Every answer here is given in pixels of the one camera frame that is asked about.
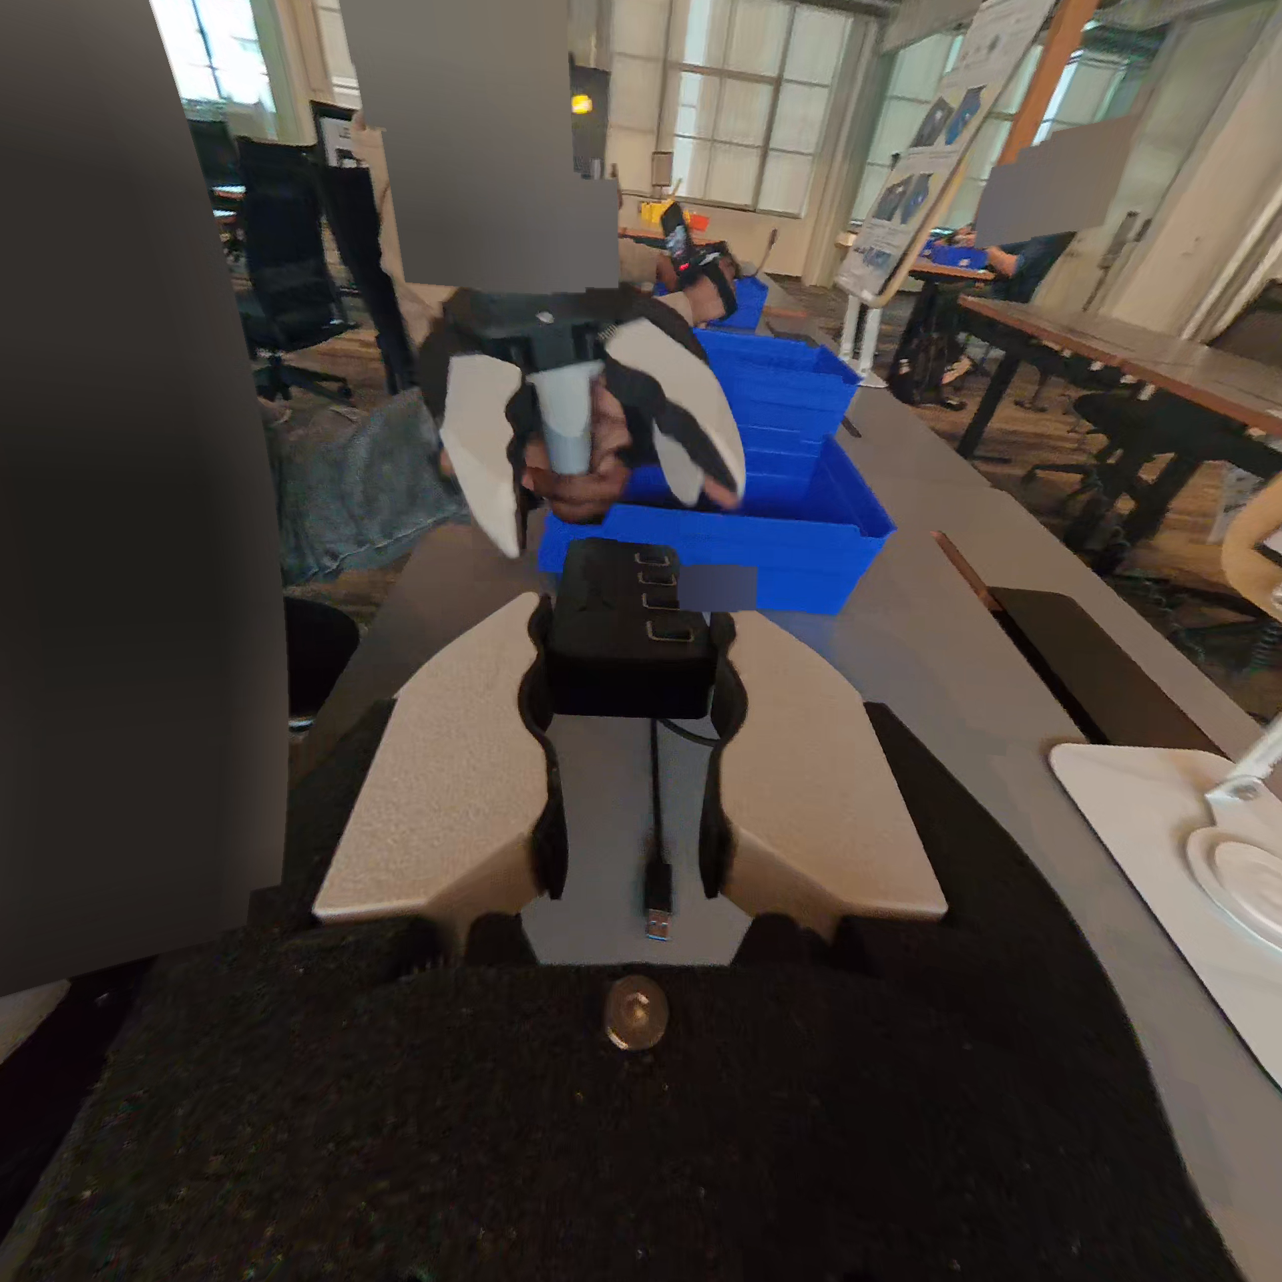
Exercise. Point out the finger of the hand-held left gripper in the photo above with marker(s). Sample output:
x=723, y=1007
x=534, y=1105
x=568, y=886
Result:
x=701, y=413
x=478, y=432

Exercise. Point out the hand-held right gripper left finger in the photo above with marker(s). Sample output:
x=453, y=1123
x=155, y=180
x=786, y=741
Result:
x=431, y=801

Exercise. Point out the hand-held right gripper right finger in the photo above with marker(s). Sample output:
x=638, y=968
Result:
x=835, y=801

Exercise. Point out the blue plastic bin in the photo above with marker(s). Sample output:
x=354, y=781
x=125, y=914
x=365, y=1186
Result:
x=781, y=382
x=749, y=303
x=800, y=564

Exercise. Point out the black usb hub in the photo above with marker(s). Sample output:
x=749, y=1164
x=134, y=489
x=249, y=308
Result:
x=631, y=651

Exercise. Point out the person's left hand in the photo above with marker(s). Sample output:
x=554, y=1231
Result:
x=584, y=496

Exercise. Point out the black office chair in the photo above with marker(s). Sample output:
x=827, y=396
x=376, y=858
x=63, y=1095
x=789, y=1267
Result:
x=291, y=260

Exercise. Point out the white document stand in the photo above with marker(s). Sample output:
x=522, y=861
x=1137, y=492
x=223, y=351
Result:
x=1143, y=841

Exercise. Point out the printed roll-up banner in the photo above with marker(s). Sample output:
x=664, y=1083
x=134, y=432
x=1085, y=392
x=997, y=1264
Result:
x=925, y=168

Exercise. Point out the wooden office desk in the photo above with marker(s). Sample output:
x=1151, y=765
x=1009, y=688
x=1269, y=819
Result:
x=1182, y=372

